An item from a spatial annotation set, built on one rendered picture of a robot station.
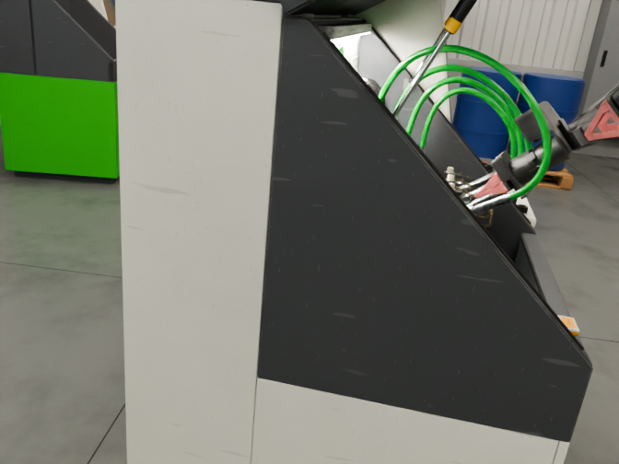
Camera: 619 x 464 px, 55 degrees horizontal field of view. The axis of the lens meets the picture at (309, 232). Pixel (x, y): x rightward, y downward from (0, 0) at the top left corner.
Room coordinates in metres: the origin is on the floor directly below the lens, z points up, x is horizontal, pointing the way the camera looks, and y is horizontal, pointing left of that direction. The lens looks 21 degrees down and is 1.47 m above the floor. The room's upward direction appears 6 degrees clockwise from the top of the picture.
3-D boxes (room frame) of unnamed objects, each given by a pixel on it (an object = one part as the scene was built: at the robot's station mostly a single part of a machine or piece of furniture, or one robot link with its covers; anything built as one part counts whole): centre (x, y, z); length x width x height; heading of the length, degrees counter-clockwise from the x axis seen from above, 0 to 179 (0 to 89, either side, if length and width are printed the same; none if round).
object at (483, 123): (6.09, -1.95, 0.51); 1.20 x 0.85 x 1.02; 84
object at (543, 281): (1.20, -0.54, 0.87); 0.62 x 0.04 x 0.16; 170
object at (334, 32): (1.29, -0.04, 1.43); 0.54 x 0.03 x 0.02; 170
